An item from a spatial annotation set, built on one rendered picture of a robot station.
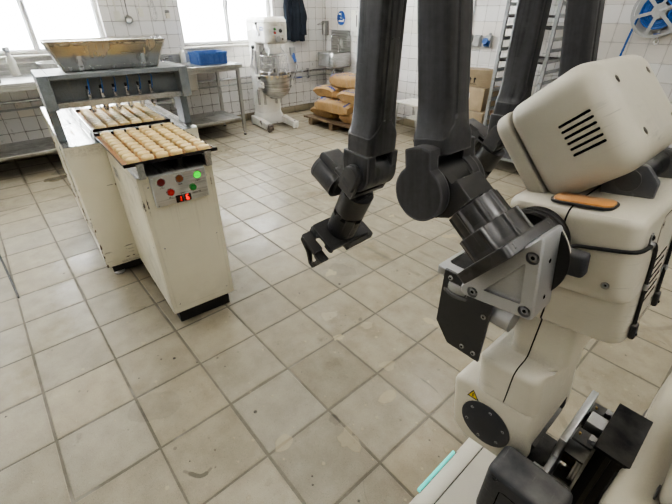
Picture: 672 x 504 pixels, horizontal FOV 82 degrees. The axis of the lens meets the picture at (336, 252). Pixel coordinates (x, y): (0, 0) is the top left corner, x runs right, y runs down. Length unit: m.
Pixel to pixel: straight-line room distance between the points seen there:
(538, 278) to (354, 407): 1.37
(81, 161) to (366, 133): 2.09
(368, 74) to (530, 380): 0.57
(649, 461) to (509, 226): 0.52
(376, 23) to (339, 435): 1.47
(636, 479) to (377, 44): 0.77
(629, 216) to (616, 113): 0.12
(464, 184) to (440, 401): 1.44
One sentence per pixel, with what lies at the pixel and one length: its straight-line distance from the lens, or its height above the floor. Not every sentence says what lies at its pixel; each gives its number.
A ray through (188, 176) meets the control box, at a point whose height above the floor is 0.81.
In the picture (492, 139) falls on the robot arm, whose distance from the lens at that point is 0.96.
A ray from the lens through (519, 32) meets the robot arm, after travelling 0.95.
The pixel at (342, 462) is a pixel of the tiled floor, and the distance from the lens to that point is 1.65.
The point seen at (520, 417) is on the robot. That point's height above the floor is 0.80.
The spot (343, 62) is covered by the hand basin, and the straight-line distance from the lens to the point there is 6.74.
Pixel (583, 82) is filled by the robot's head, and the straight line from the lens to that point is 0.59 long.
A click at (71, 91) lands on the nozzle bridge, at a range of 2.55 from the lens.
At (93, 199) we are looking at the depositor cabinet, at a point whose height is 0.54.
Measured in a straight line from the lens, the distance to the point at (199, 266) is 2.12.
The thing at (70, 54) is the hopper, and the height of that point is 1.26.
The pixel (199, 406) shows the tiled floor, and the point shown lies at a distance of 1.88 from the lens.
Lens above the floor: 1.44
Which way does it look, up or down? 32 degrees down
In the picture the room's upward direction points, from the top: straight up
